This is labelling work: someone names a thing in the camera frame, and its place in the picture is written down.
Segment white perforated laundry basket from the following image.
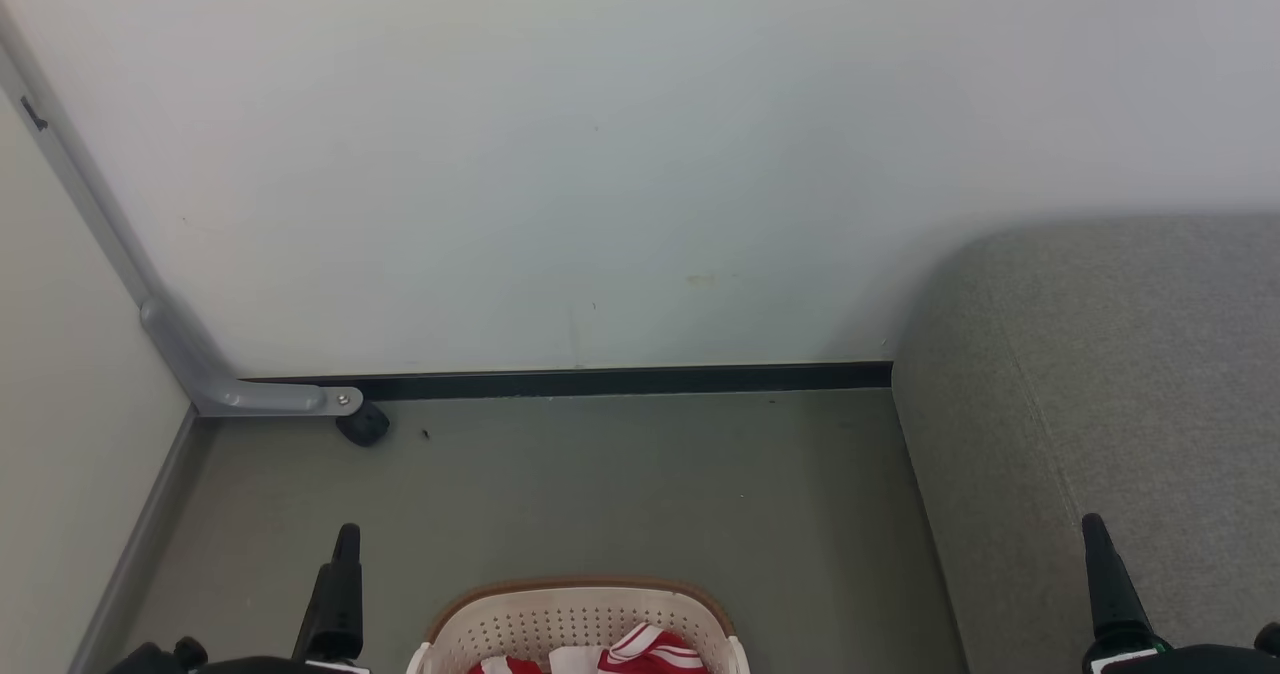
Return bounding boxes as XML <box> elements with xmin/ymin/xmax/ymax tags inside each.
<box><xmin>405</xmin><ymin>577</ymin><xmax>752</xmax><ymax>674</ymax></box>

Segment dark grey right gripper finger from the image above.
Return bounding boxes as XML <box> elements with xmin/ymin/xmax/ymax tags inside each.
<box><xmin>1080</xmin><ymin>512</ymin><xmax>1168</xmax><ymax>659</ymax></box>

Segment red shorts with striped waistband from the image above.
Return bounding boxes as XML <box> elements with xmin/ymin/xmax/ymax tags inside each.
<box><xmin>597</xmin><ymin>622</ymin><xmax>710</xmax><ymax>674</ymax></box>

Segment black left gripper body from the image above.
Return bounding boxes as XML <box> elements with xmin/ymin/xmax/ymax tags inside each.
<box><xmin>107</xmin><ymin>636</ymin><xmax>372</xmax><ymax>674</ymax></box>

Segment grey fabric sofa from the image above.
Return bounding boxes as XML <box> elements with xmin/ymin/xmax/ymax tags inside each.
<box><xmin>890</xmin><ymin>214</ymin><xmax>1280</xmax><ymax>674</ymax></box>

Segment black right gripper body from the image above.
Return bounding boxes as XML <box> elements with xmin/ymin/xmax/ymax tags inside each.
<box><xmin>1082</xmin><ymin>621</ymin><xmax>1280</xmax><ymax>674</ymax></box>

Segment black baseboard strip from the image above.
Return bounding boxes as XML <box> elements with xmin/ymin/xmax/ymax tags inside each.
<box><xmin>240</xmin><ymin>360</ymin><xmax>893</xmax><ymax>402</ymax></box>

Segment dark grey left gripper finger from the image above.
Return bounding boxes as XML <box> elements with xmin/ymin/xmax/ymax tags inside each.
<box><xmin>291</xmin><ymin>523</ymin><xmax>364</xmax><ymax>666</ymax></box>

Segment black caster wheel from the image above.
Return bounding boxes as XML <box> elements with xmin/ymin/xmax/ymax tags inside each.
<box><xmin>335</xmin><ymin>400</ymin><xmax>391</xmax><ymax>448</ymax></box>

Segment grey partition bottom rail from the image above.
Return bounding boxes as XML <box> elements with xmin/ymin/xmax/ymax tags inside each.
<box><xmin>68</xmin><ymin>404</ymin><xmax>217</xmax><ymax>674</ymax></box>

